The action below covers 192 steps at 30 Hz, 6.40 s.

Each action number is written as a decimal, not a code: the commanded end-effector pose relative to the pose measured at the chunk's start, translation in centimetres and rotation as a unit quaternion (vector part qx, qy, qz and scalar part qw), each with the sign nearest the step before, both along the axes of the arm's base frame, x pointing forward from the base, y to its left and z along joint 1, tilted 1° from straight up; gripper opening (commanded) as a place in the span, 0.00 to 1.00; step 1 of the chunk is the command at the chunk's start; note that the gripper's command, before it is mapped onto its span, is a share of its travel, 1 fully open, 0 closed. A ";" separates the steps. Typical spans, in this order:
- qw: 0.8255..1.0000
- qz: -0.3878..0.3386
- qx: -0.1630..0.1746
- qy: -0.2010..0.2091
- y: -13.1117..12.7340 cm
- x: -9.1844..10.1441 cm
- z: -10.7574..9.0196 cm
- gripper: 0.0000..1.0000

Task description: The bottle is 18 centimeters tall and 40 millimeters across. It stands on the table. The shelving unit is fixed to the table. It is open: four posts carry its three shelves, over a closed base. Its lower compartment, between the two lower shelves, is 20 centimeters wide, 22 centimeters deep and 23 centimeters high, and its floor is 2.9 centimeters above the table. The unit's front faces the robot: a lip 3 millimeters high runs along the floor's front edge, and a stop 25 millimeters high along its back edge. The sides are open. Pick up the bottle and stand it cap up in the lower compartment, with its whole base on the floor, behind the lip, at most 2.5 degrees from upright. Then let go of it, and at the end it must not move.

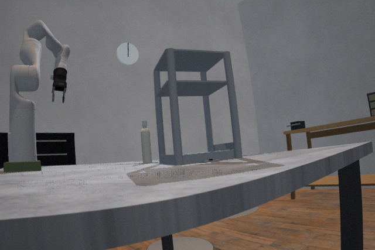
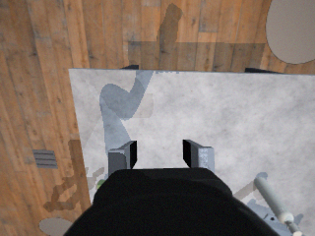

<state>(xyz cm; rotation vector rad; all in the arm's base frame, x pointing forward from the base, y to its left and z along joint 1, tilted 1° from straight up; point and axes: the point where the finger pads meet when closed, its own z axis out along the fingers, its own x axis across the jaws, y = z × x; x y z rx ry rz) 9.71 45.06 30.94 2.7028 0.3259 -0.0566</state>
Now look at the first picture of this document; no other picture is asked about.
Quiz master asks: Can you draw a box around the grey metal shelving unit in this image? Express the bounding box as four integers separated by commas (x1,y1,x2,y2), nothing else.
154,48,243,165

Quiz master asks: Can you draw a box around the grey bottle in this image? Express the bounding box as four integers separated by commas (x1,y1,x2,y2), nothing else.
141,121,152,163

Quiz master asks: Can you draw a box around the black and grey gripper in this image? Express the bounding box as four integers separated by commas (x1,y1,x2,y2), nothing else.
50,61,67,103

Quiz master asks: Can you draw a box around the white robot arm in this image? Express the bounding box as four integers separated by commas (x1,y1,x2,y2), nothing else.
8,20,70,162

